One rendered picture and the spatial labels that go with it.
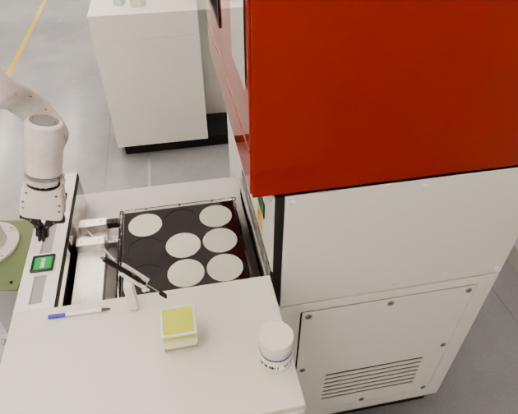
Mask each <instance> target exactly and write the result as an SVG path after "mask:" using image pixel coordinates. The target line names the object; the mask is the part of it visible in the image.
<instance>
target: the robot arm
mask: <svg viewBox="0 0 518 414"><path fill-rule="evenodd" d="M0 108H2V109H6V110H7V111H9V112H11V113H14V114H15V115H16V116H18V117H19V118H20V119H21V120H22V121H23V142H24V181H23V184H22V188H21V200H20V216H19V218H20V219H24V220H28V221H29V222H30V223H32V224H33V225H34V228H36V232H35V235H36V236H37V237H38V242H41V240H42V242H45V239H46V237H49V228H50V227H52V226H53V225H54V224H55V223H65V221H66V218H65V215H64V213H65V211H66V193H65V187H64V183H63V181H61V179H62V178H63V179H64V177H65V173H62V164H63V151H64V147H65V145H66V143H67V141H68V137H69V132H68V129H67V126H66V124H65V123H64V121H63V120H62V119H61V118H60V116H59V115H58V113H57V112H56V111H55V110H54V108H53V107H52V106H51V105H50V103H49V102H48V101H47V100H46V99H45V98H44V97H43V96H42V95H41V94H39V93H38V92H37V91H35V90H33V89H32V88H30V87H29V86H27V85H23V84H22V83H19V82H17V81H14V80H13V79H12V78H11V77H10V76H9V75H8V74H7V73H6V72H5V71H4V70H3V69H2V67H1V66H0ZM41 219H42V220H45V223H44V224H43V223H42V222H41ZM19 242H20V233H19V232H18V230H17V229H16V227H14V226H13V225H11V224H9V223H2V222H0V262H2V261H3V260H5V259H6V258H7V257H8V256H9V255H11V254H12V253H13V251H14V250H15V249H16V248H17V247H18V244H19Z"/></svg>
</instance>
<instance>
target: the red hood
mask: <svg viewBox="0 0 518 414"><path fill-rule="evenodd" d="M206 12H207V18H208V20H207V24H208V35H209V47H210V55H211V57H212V61H213V64H214V67H215V72H216V75H217V78H218V82H219V84H220V89H221V93H222V95H223V99H224V104H225V107H226V110H227V114H228V116H229V121H230V125H231V127H232V131H233V134H234V139H235V142H236V146H237V148H238V153H239V157H240V159H241V163H242V166H243V171H244V174H245V178H246V180H247V185H248V189H249V191H250V194H252V198H256V197H263V196H275V195H282V194H289V193H295V192H302V191H315V190H322V189H329V188H336V187H342V186H355V185H362V184H368V183H375V182H388V181H394V180H401V179H408V178H415V177H427V176H435V175H442V174H448V173H461V172H468V171H474V170H481V169H488V168H500V167H507V166H514V165H518V0H206Z"/></svg>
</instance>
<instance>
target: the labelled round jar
mask: <svg viewBox="0 0 518 414"><path fill-rule="evenodd" d="M293 342H294V333H293V330H292V329H291V328H290V327H289V326H288V325H287V324H286V323H284V322H282V321H278V320H274V321H270V322H268V323H266V324H264V325H263V326H262V327H261V330H260V332H259V362H260V365H261V367H262V369H263V370H265V371H266V372H268V373H271V374H275V375H277V374H281V373H283V372H285V371H287V370H288V368H289V367H290V365H291V361H292V353H293Z"/></svg>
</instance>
